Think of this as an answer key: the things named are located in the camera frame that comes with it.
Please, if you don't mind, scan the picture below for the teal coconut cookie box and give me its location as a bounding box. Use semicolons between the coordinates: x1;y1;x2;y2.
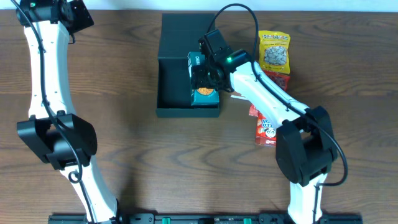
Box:
187;52;220;107

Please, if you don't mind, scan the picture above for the black gift box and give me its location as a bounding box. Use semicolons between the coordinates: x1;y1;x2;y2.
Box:
156;13;220;118

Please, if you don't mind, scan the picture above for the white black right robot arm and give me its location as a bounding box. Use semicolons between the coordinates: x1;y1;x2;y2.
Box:
191;30;343;223

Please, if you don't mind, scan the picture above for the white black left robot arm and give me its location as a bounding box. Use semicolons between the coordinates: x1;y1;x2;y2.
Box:
13;0;124;223

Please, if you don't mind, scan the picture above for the brown white snack box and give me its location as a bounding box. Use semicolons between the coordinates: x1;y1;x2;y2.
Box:
231;95;248;101

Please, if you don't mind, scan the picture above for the yellow seed snack bag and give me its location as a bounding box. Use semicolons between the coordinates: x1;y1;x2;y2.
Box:
258;30;290;75

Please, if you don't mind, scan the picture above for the red dried cranberry bag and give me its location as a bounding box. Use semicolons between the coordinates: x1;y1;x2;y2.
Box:
248;68;291;118

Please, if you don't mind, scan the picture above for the red Hello Panda box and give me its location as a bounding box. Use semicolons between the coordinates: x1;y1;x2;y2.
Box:
255;113;276;147

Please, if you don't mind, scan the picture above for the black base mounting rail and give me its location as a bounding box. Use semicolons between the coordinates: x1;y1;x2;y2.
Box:
48;213;363;224

